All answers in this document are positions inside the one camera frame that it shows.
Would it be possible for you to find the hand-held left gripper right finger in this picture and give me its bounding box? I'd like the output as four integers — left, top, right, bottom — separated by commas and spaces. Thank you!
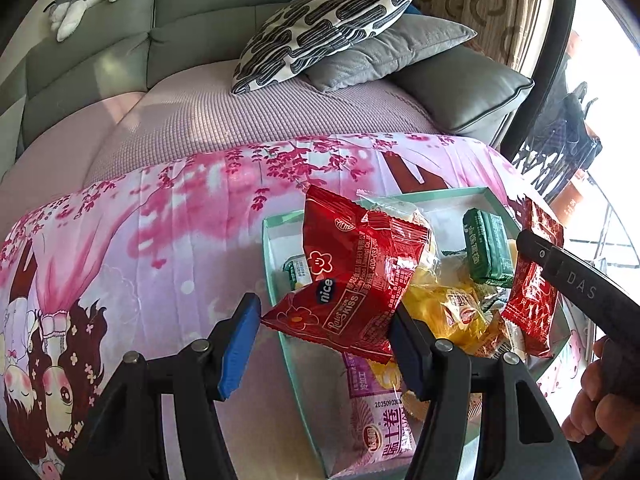
390, 305, 583, 480

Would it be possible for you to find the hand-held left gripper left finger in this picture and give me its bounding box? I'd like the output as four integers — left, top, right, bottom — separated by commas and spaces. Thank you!
62, 292, 262, 480

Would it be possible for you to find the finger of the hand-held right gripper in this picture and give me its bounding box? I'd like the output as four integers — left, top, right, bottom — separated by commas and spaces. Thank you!
516, 230, 640, 336

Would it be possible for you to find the dark red snack packet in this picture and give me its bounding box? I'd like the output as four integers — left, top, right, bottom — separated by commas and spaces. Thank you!
501, 197, 565, 358

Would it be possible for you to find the red flower-print snack packet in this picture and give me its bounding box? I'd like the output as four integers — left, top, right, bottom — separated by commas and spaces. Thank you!
260, 184, 431, 365

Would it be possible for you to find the teal cardboard tray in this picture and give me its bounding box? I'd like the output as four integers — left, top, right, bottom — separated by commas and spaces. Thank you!
261, 186, 571, 478

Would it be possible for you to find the person's right hand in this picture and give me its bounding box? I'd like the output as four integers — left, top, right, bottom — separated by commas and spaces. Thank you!
562, 341, 640, 445

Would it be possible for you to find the yellow snack packet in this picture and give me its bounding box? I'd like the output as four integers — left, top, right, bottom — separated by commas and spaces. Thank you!
402, 270, 496, 356

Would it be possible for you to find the pink snack packet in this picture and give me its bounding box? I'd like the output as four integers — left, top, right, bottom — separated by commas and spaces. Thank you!
342, 350, 418, 476

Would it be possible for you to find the dark green snack packet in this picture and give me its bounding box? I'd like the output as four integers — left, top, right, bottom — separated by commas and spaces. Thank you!
462, 208, 516, 288

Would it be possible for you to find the pink printed blanket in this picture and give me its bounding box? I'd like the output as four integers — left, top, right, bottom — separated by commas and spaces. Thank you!
0, 132, 591, 480

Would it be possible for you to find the black metal rack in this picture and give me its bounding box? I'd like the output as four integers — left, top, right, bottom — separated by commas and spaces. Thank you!
512, 80, 640, 271

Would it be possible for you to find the beige patterned curtain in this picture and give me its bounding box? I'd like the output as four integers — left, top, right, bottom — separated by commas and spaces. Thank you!
400, 0, 561, 68

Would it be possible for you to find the grey pillow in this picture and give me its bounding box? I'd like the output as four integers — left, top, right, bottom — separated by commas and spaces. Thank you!
302, 14, 478, 93

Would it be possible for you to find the black white patterned pillow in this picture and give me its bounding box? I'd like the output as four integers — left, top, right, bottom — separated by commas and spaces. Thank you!
230, 0, 423, 96

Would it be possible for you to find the grey sofa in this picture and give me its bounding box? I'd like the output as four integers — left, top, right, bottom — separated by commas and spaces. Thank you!
0, 0, 536, 171

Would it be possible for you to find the grey white plush toy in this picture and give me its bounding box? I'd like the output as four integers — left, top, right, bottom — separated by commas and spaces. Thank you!
44, 0, 146, 42

